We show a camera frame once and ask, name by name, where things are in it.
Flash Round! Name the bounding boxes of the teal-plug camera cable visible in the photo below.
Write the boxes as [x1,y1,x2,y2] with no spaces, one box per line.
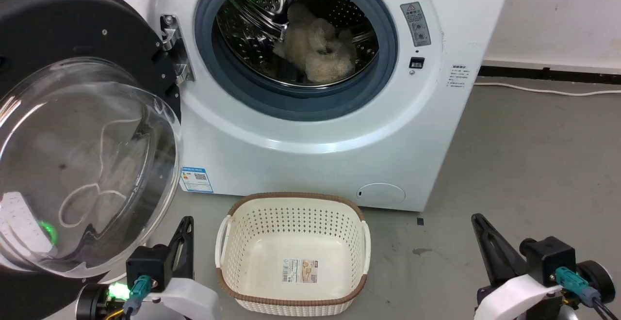
[122,275,152,320]
[555,266,621,320]

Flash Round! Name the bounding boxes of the chrome door hinge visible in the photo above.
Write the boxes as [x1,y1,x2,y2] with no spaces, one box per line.
[160,14,196,86]

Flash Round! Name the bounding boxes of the cream plastic laundry basket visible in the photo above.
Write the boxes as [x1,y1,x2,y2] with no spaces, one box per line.
[214,192,372,318]

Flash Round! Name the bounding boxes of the white power cable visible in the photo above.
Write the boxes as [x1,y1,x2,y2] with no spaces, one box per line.
[474,81,621,97]

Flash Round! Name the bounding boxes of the beige fluffy plush toy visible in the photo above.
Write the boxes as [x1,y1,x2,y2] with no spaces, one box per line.
[272,2,359,83]

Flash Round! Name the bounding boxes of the washer door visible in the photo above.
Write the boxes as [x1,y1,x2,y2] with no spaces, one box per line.
[0,0,183,320]

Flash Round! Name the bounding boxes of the stainless steel washer drum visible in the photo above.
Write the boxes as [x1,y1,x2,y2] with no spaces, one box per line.
[215,0,380,88]

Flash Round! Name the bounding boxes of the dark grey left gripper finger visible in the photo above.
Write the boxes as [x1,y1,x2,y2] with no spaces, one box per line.
[165,216,195,283]

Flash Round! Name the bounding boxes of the teal-plug left camera cable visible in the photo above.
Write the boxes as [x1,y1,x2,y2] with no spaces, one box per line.
[122,275,152,320]

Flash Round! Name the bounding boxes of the paper basket product label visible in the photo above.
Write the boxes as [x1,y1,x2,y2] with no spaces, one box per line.
[282,257,319,284]

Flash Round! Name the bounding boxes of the round white filter cover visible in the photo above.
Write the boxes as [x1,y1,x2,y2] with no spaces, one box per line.
[356,182,407,209]

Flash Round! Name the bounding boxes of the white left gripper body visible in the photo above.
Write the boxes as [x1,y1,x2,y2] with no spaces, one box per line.
[144,277,223,320]

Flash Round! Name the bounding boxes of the white front-load washing machine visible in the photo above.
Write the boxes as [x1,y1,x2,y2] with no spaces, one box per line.
[87,0,516,212]

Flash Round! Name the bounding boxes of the white text label sticker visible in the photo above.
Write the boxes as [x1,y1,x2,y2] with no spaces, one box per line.
[448,64,468,90]

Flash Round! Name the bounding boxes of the teal-plug right camera cable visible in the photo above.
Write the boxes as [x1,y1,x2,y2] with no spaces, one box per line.
[555,266,621,320]

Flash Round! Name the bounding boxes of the grey warning sticker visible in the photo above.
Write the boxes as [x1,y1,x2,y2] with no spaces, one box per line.
[400,1,432,48]

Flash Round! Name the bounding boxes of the blue energy label sticker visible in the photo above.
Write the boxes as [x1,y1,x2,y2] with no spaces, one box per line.
[179,166,214,194]

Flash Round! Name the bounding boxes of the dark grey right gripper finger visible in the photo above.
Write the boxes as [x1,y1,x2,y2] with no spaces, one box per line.
[471,213,528,288]

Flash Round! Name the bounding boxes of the black wall baseboard strip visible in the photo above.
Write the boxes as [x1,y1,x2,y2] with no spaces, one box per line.
[477,65,621,86]

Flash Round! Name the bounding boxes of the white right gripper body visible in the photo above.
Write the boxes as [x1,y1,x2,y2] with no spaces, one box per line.
[476,273,564,320]

